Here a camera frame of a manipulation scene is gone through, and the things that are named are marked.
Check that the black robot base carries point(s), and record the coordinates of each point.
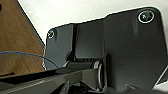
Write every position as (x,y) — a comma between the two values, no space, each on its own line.
(133,50)

